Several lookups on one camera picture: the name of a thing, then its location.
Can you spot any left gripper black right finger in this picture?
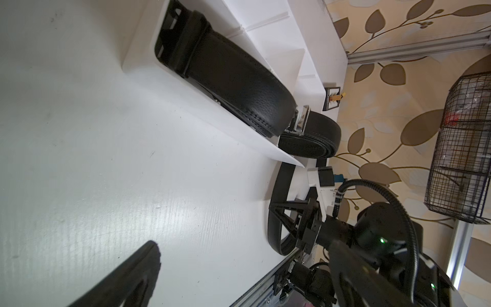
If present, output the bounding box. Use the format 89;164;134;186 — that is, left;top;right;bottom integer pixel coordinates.
329;240;415;306

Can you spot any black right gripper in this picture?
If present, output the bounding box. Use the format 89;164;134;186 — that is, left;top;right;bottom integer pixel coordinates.
269;198;354;254

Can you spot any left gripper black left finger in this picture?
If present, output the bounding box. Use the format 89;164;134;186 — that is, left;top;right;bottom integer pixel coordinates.
71;240;161;306

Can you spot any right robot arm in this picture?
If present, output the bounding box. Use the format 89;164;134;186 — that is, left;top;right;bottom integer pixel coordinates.
268;199;465;306

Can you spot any white divided storage box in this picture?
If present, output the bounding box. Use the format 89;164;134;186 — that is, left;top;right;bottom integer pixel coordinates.
122;1;347;167

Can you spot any red item in basket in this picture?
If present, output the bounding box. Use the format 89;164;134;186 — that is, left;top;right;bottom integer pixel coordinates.
444;113;460;127

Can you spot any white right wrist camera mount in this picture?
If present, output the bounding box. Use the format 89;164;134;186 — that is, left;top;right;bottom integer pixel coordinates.
306;166;336;217

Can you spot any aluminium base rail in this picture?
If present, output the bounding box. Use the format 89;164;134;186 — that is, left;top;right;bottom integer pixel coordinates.
231;249;303;306

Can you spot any right wire basket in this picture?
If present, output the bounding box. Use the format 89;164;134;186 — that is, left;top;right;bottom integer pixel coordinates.
424;72;490;225

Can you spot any aluminium frame post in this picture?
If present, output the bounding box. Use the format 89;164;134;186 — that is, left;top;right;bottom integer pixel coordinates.
347;31;490;65

